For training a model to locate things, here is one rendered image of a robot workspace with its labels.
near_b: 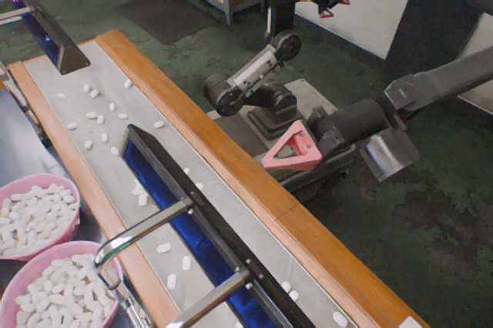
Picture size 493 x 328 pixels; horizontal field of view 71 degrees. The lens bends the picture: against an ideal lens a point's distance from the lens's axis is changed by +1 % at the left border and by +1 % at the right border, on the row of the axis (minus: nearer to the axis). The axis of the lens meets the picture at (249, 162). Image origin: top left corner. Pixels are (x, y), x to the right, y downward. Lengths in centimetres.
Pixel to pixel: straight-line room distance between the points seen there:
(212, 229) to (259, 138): 104
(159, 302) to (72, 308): 20
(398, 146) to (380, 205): 147
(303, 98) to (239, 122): 37
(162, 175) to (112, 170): 55
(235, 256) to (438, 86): 42
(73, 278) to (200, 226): 51
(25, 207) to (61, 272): 27
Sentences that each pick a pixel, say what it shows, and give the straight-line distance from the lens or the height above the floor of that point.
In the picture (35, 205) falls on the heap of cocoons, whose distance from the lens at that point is 118.
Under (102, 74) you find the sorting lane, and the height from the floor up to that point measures 74.
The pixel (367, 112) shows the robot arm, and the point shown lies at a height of 123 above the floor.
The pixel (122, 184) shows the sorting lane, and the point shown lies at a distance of 111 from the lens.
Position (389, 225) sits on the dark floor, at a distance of 196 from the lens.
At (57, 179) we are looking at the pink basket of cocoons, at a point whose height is 76.
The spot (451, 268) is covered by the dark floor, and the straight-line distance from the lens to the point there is 196.
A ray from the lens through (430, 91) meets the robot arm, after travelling 63.
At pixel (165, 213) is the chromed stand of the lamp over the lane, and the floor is 112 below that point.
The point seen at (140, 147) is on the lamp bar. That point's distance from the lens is 67.
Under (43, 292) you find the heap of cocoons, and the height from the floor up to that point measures 74.
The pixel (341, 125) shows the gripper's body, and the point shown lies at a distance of 52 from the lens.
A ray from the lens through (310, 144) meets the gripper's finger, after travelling 50.
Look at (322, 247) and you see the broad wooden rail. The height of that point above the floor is 76.
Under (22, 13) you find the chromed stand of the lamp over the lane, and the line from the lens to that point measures 121.
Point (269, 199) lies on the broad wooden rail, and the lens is 98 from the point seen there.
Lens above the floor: 157
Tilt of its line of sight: 50 degrees down
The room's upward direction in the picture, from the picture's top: straight up
